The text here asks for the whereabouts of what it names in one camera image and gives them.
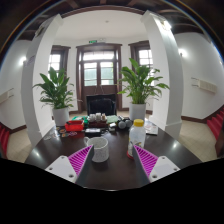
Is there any white speckled mug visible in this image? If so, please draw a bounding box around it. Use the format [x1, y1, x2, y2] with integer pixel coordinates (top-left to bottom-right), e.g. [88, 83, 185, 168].
[82, 135, 111, 164]

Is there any magazine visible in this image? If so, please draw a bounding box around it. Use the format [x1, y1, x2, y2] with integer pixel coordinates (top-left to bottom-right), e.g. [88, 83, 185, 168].
[144, 119, 160, 136]

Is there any black chair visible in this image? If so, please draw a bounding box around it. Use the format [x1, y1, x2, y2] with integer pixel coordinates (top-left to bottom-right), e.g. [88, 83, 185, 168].
[85, 93, 118, 116]

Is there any brown wooden double door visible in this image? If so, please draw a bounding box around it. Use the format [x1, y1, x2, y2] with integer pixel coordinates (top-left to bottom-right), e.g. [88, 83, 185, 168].
[75, 42, 124, 113]

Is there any green cloth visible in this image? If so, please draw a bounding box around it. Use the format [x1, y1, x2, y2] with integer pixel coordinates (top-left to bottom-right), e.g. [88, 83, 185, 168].
[105, 114, 120, 125]

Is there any green box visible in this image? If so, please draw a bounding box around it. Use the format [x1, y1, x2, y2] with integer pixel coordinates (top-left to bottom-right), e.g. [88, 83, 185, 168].
[71, 114, 89, 122]

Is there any brown framed window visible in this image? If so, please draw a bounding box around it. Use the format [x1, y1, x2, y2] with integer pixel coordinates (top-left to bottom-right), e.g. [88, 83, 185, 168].
[127, 40, 155, 70]
[47, 44, 72, 76]

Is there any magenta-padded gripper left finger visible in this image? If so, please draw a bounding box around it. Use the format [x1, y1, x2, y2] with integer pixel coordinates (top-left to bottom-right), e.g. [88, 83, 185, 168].
[44, 143, 96, 184]

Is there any clear bottle with yellow cap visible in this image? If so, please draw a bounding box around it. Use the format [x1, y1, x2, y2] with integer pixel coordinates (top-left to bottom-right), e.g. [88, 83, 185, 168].
[127, 118, 147, 160]

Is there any red box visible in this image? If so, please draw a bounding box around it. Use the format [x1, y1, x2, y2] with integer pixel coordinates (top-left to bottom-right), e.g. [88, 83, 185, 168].
[64, 119, 86, 133]

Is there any tea set on tray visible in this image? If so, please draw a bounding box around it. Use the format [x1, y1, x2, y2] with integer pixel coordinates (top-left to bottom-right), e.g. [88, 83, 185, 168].
[86, 112, 109, 124]

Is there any red carpeted staircase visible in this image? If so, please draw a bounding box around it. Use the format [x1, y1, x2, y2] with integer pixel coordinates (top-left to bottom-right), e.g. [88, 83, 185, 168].
[206, 105, 224, 141]
[0, 122, 11, 158]

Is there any wall lamp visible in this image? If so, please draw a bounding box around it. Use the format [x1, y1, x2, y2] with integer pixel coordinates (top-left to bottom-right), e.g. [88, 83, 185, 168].
[17, 55, 28, 67]
[177, 47, 188, 58]

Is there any potted plant in white pot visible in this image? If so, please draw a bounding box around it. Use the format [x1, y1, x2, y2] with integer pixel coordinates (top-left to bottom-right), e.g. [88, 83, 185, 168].
[116, 57, 171, 122]
[32, 66, 79, 127]

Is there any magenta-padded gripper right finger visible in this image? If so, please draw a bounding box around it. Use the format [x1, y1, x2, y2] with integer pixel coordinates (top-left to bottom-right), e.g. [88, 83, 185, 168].
[131, 143, 181, 184]

